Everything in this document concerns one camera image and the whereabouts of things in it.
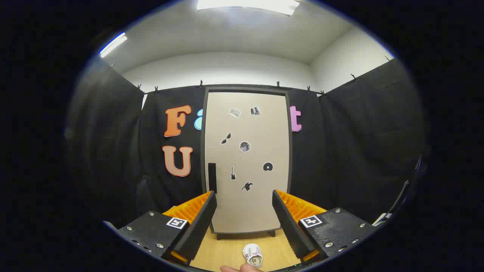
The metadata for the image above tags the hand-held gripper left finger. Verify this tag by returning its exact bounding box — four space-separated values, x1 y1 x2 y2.
115 191 218 267

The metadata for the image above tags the black backdrop cloth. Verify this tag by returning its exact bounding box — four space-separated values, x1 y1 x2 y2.
66 57 430 231

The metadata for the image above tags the row of black cloth clips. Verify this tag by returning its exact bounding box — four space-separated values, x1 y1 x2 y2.
110 55 392 95

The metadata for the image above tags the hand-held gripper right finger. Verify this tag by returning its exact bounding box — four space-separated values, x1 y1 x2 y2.
271 189 379 265

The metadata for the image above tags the white canvas shoe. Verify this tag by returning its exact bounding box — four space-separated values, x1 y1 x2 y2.
242 244 263 268

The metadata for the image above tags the dark grey shoe cabinet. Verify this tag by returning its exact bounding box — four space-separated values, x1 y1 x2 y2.
200 86 293 240

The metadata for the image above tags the ceiling light strip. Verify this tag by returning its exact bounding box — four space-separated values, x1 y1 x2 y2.
99 32 128 58

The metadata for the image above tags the beige shoe cabinet door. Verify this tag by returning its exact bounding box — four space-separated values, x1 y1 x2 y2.
204 92 291 234

